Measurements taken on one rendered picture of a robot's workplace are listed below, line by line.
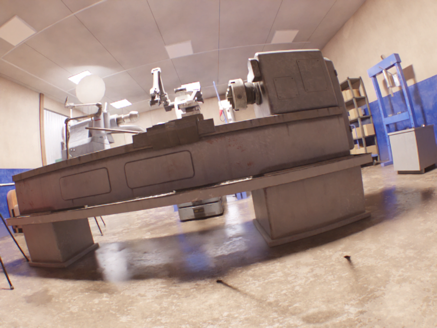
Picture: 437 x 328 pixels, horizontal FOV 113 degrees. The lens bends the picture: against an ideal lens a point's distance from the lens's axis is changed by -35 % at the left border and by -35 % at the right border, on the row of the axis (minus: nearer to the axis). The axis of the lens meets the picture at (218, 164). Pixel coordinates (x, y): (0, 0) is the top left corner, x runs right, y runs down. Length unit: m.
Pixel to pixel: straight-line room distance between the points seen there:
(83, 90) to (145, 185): 4.19
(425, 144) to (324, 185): 2.04
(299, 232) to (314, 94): 0.97
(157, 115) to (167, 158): 7.88
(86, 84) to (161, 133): 4.25
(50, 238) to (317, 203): 2.03
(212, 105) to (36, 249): 8.14
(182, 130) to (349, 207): 1.24
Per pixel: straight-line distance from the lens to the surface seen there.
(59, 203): 1.88
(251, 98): 1.70
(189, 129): 1.31
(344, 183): 1.61
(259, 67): 1.62
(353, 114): 5.50
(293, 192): 1.44
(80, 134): 1.93
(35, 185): 2.06
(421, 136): 3.17
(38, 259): 2.23
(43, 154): 6.27
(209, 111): 9.00
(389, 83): 4.38
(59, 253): 1.99
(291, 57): 1.72
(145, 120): 9.40
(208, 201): 2.55
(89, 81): 5.45
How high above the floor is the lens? 0.57
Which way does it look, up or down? 1 degrees up
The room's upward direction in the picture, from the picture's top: 11 degrees counter-clockwise
